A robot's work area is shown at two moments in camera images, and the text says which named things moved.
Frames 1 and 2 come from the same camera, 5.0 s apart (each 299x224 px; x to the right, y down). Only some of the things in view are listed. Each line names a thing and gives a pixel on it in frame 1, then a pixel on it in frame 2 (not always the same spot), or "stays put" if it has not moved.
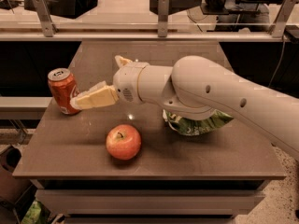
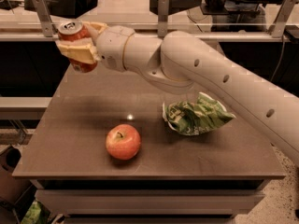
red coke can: [64, 87] -> [71, 31]
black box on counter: [66, 1] stays put
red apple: [123, 142] stays put
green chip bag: [196, 126] stays put
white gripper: [126, 80] -> [111, 47]
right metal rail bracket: [277, 28] stays put
